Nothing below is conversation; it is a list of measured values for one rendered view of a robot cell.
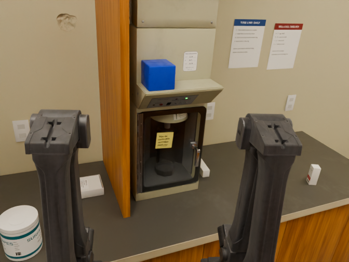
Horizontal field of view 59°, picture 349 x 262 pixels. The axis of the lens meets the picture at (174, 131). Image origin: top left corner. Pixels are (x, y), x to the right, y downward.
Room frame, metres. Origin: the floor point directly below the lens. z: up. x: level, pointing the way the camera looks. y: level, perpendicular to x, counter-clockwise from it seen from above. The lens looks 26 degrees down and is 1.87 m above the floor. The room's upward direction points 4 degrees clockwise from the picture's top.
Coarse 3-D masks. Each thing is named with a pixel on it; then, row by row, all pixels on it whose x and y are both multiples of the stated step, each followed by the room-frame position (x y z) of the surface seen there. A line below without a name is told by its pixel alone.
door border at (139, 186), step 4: (140, 116) 1.13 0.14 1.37; (140, 120) 1.13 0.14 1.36; (140, 124) 1.13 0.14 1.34; (140, 128) 1.13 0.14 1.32; (140, 132) 1.13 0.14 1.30; (140, 136) 1.13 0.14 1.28; (140, 140) 1.13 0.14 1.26; (140, 144) 1.13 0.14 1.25; (140, 148) 1.13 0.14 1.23; (140, 152) 1.13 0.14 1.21; (140, 156) 1.13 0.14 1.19; (140, 160) 1.13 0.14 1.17; (140, 164) 1.13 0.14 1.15; (140, 168) 1.13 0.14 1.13; (140, 172) 1.13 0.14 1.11; (140, 176) 1.13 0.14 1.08; (140, 180) 1.13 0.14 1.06; (140, 184) 1.13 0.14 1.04; (140, 188) 1.13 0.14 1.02; (140, 192) 1.13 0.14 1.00
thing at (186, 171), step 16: (144, 112) 1.14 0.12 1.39; (160, 112) 1.17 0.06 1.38; (176, 112) 1.19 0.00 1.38; (192, 112) 1.22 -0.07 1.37; (144, 128) 1.14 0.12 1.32; (160, 128) 1.17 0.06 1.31; (176, 128) 1.20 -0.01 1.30; (192, 128) 1.23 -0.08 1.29; (144, 144) 1.14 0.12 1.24; (176, 144) 1.20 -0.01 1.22; (192, 144) 1.23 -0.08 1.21; (144, 160) 1.14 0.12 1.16; (160, 160) 1.17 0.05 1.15; (176, 160) 1.20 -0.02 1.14; (192, 160) 1.23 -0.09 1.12; (144, 176) 1.14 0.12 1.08; (160, 176) 1.17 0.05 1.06; (176, 176) 1.20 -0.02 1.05; (192, 176) 1.23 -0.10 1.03; (144, 192) 1.14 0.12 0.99
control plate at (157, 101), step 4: (180, 96) 1.11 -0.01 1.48; (184, 96) 1.12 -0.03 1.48; (188, 96) 1.13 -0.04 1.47; (192, 96) 1.14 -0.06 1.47; (196, 96) 1.15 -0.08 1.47; (152, 100) 1.08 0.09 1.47; (156, 100) 1.09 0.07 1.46; (160, 100) 1.10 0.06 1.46; (164, 100) 1.10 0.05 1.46; (168, 100) 1.11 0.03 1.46; (172, 100) 1.12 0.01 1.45; (176, 100) 1.13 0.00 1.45; (180, 100) 1.14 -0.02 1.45; (184, 100) 1.15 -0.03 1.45; (188, 100) 1.16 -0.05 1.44; (192, 100) 1.17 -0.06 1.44; (152, 104) 1.11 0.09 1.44; (156, 104) 1.12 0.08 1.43; (164, 104) 1.14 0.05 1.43; (172, 104) 1.16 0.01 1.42; (176, 104) 1.16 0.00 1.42; (180, 104) 1.18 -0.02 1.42
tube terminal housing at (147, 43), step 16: (144, 32) 1.15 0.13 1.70; (160, 32) 1.17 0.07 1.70; (176, 32) 1.20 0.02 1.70; (192, 32) 1.22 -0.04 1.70; (208, 32) 1.25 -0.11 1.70; (144, 48) 1.15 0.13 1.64; (160, 48) 1.17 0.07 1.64; (176, 48) 1.20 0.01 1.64; (192, 48) 1.23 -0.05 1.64; (208, 48) 1.26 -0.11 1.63; (176, 64) 1.20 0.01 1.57; (208, 64) 1.26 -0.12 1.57; (176, 80) 1.20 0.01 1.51; (160, 192) 1.19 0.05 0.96; (176, 192) 1.22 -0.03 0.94
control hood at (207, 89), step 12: (180, 84) 1.15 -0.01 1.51; (192, 84) 1.16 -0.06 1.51; (204, 84) 1.17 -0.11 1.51; (216, 84) 1.18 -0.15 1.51; (144, 96) 1.04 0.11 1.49; (156, 96) 1.06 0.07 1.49; (168, 96) 1.09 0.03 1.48; (204, 96) 1.17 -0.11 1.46; (216, 96) 1.20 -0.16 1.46; (144, 108) 1.12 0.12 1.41
